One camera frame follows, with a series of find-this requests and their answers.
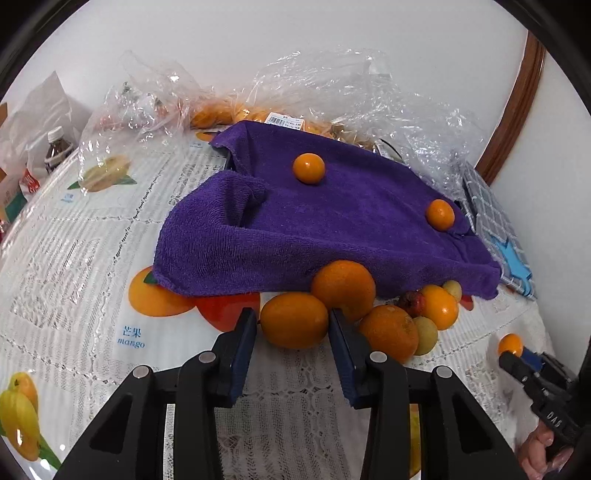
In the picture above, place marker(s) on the purple towel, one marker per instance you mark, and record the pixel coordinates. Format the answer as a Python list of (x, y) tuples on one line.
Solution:
[(360, 217)]

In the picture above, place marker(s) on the small clear plastic bag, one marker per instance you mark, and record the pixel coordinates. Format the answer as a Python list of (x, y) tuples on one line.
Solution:
[(138, 106)]

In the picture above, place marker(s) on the dark bottle white cap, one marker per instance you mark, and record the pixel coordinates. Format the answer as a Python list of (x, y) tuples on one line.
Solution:
[(56, 152)]

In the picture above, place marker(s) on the medium glossy orange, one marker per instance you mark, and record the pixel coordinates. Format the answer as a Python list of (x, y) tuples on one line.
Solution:
[(442, 307)]

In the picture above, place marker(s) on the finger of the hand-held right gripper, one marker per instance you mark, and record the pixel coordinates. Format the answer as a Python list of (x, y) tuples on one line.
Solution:
[(517, 369), (534, 359)]

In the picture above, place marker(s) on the large orange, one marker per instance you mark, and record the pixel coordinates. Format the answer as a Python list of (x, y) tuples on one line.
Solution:
[(344, 288)]

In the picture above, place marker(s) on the small red fruit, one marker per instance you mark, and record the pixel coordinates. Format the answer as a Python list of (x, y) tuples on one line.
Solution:
[(412, 303)]

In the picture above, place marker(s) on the oval orange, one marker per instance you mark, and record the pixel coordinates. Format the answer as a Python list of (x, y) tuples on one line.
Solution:
[(294, 321)]

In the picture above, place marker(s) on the bagged brown fruits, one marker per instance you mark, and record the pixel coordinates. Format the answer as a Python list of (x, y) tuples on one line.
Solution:
[(351, 136)]

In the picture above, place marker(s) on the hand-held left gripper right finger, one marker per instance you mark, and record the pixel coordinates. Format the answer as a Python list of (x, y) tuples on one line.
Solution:
[(344, 364)]

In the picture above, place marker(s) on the yellow-green plum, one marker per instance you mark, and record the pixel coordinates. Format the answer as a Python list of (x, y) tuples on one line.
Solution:
[(453, 290), (427, 336)]

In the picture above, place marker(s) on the fruit-print lace tablecloth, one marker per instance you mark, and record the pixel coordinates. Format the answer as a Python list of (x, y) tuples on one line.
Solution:
[(92, 258)]

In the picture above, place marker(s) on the small round orange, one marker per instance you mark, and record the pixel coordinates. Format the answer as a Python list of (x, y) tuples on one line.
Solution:
[(309, 168), (510, 344), (440, 214)]

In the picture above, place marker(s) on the person's right hand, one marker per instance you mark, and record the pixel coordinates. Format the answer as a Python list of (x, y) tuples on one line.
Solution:
[(533, 454)]

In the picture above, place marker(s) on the grey checked cushion blue star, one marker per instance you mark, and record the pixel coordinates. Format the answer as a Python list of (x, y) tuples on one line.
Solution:
[(489, 221)]

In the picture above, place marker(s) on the brown wooden door frame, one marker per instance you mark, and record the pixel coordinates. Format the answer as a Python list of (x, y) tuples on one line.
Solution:
[(517, 101)]

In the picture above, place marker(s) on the pile of bagged oranges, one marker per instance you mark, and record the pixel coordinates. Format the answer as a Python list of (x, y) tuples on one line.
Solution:
[(207, 115)]

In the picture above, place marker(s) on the dull tangerine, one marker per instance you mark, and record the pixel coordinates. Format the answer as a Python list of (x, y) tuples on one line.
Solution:
[(388, 332)]

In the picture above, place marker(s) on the large clear plastic bag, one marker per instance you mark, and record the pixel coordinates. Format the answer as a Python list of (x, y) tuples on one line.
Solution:
[(369, 97)]

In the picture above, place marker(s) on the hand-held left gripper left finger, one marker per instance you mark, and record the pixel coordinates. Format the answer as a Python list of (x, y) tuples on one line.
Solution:
[(244, 355)]

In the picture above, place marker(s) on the white paper bag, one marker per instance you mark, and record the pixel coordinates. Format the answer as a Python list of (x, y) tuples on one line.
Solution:
[(51, 106)]

